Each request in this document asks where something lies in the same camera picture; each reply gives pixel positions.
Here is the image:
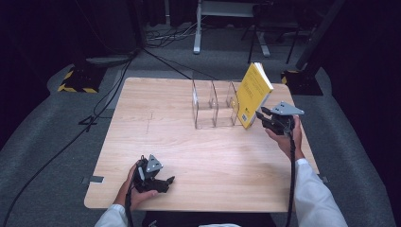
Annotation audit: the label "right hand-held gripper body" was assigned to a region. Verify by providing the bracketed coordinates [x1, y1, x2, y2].
[262, 100, 305, 136]

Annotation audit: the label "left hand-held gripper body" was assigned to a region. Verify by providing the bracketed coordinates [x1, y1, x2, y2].
[132, 153, 168, 193]

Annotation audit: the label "yellow book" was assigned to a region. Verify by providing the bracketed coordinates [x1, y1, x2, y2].
[235, 61, 275, 130]

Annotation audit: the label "clear acrylic book rack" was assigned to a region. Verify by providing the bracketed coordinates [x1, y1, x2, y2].
[191, 79, 242, 131]

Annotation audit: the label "person's left hand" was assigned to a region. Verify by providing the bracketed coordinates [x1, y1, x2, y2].
[113, 164, 159, 212]

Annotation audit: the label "person's right hand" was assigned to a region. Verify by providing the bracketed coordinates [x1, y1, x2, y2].
[265, 114, 305, 162]

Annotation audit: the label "yellow black striped stand base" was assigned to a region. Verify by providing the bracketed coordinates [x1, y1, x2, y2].
[281, 68, 324, 96]
[57, 63, 107, 95]

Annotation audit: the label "person's dark pants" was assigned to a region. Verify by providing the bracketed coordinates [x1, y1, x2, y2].
[141, 211, 278, 227]

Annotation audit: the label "grey tape strip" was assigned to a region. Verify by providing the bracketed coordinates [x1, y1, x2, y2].
[81, 175, 105, 185]

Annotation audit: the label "black cross tape mark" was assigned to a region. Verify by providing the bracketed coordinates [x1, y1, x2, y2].
[78, 114, 107, 133]

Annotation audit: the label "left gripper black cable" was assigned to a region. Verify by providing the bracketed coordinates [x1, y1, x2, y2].
[125, 165, 141, 227]

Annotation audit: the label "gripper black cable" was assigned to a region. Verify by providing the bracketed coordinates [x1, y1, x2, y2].
[284, 124, 298, 227]
[125, 165, 141, 227]

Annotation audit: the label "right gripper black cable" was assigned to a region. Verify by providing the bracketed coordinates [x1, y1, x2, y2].
[284, 124, 298, 227]

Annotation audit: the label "black metal chair frame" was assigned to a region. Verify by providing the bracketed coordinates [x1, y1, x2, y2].
[240, 2, 301, 65]

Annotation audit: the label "long black floor cable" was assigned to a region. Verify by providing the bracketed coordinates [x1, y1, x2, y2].
[0, 51, 136, 227]

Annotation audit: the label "black slanted metal post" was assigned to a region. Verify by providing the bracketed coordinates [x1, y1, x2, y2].
[295, 0, 347, 71]

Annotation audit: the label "thin black floor cable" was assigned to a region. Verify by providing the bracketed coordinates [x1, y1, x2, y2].
[140, 46, 218, 81]

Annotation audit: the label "white desk frame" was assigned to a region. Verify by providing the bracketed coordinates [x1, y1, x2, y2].
[192, 0, 271, 58]

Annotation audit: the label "bundle of floor cables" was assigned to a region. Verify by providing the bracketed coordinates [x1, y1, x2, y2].
[145, 21, 201, 49]

